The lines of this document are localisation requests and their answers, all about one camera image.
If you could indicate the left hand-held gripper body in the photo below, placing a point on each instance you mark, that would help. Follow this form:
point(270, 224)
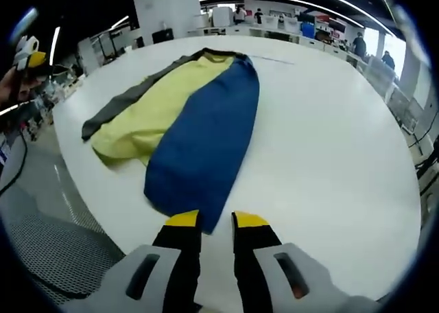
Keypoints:
point(25, 50)

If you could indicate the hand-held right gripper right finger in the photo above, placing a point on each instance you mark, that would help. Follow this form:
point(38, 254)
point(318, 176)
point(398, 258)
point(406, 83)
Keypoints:
point(247, 258)

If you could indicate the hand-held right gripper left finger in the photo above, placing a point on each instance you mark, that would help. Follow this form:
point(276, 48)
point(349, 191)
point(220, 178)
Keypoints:
point(185, 258)

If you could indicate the yellow garment grey blue sleeves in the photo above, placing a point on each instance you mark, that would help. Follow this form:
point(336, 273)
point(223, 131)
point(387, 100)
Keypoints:
point(205, 138)

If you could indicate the person's left hand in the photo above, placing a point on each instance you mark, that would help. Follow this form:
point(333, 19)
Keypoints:
point(19, 86)

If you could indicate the grey mesh chair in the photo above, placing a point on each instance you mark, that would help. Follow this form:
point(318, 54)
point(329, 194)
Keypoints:
point(58, 258)

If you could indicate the black cabinet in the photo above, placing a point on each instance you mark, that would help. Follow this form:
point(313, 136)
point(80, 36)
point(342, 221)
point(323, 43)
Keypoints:
point(163, 36)

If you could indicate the white square pillar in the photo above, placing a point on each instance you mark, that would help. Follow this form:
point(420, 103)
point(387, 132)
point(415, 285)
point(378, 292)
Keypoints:
point(164, 4)

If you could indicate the long white counter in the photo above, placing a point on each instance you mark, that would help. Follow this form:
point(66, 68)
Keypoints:
point(271, 35)

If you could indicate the blue storage bin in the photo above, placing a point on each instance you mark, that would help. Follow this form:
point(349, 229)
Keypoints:
point(308, 29)

